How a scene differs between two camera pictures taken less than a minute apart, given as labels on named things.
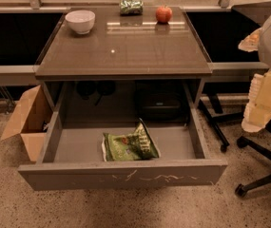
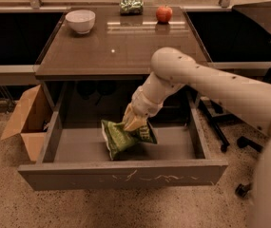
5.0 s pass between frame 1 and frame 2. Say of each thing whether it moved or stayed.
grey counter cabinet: stayed
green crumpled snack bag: stayed
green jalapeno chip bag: moved
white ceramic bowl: stayed
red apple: stayed
